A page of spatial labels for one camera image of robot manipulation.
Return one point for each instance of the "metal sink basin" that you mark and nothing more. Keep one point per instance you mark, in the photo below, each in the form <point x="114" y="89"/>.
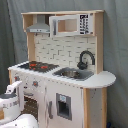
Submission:
<point x="72" y="73"/>

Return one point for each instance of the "left stove knob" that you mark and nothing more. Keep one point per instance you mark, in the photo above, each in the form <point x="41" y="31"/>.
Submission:
<point x="17" y="78"/>

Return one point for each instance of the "stove knob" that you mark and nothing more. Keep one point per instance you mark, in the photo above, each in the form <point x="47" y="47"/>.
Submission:
<point x="17" y="78"/>
<point x="35" y="84"/>

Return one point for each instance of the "right stove knob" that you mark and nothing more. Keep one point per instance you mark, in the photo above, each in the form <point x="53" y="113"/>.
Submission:
<point x="35" y="84"/>

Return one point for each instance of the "grey range hood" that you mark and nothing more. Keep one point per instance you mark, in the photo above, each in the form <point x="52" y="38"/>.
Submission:
<point x="39" y="26"/>

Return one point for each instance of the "white oven door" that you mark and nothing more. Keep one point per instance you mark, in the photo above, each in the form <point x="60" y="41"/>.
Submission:
<point x="34" y="104"/>

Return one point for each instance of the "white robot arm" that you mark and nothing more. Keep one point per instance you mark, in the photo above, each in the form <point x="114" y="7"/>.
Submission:
<point x="11" y="107"/>

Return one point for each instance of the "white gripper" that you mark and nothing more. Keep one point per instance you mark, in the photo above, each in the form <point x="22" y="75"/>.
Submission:
<point x="10" y="88"/>

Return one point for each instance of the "black stovetop red burners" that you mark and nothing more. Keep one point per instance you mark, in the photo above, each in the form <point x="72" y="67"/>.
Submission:
<point x="38" y="66"/>

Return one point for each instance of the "grey fridge door handle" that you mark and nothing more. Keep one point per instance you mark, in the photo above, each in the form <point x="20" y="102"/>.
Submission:
<point x="50" y="110"/>

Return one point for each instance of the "wooden toy kitchen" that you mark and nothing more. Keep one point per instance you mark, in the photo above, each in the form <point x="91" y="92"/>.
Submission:
<point x="84" y="52"/>

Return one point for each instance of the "grey ice dispenser panel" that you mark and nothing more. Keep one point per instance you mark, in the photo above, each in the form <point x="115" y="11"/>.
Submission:
<point x="63" y="105"/>

